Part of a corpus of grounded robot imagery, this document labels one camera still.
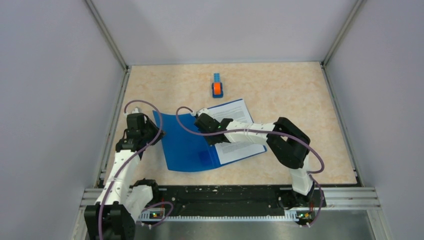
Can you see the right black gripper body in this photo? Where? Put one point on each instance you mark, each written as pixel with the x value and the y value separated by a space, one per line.
pixel 208 138

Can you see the white printed paper stack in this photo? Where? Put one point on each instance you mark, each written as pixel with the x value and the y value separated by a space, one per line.
pixel 227 153

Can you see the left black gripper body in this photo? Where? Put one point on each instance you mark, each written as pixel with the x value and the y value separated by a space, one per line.
pixel 151 131

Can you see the aluminium frame rail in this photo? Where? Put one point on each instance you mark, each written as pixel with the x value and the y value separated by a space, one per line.
pixel 355 198

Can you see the white slotted cable duct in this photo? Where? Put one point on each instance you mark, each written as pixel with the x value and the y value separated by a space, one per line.
pixel 290 216

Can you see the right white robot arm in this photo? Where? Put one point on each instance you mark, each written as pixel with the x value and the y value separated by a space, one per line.
pixel 289 144

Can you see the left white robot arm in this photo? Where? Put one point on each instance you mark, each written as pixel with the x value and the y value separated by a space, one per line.
pixel 114 214

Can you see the blue file folder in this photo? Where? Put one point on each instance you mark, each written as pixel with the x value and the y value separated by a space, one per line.
pixel 186 152

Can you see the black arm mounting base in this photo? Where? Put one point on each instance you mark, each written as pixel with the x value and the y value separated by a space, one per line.
pixel 233 200

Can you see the blue orange tape dispenser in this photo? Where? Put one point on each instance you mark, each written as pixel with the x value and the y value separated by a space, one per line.
pixel 217 86

